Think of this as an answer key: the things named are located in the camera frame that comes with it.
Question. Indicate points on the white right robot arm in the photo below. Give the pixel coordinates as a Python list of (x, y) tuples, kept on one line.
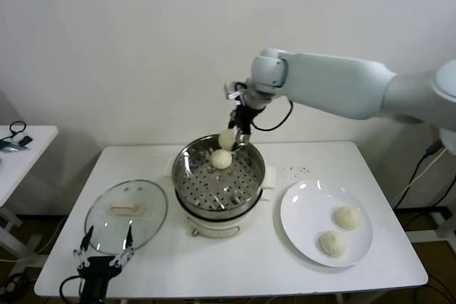
[(338, 83)]

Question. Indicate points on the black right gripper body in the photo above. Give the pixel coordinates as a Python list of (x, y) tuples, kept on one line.
[(244, 119)]

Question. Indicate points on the white round plate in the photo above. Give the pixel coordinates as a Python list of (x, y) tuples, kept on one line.
[(306, 218)]

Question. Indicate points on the white electric cooker base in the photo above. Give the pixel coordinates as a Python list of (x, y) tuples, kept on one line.
[(213, 227)]

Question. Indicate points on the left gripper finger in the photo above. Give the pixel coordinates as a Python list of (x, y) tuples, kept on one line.
[(129, 241), (87, 240)]

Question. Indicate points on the small black device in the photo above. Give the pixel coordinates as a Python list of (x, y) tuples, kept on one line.
[(26, 141)]

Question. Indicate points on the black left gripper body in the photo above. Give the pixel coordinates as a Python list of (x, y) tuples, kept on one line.
[(96, 275)]

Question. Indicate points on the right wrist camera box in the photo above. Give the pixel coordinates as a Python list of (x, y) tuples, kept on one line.
[(233, 92)]

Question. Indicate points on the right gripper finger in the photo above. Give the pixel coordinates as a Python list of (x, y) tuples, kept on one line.
[(243, 137), (231, 125)]

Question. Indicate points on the white side table with laptop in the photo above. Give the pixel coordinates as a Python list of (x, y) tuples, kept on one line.
[(35, 147)]

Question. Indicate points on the stainless steel steamer basket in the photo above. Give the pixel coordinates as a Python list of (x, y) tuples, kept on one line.
[(199, 190)]

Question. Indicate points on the white steamed baozi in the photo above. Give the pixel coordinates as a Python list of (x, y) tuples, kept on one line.
[(221, 158), (227, 139), (348, 216), (331, 243)]

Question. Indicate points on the white side table with label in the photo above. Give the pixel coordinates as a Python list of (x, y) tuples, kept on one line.
[(441, 225)]

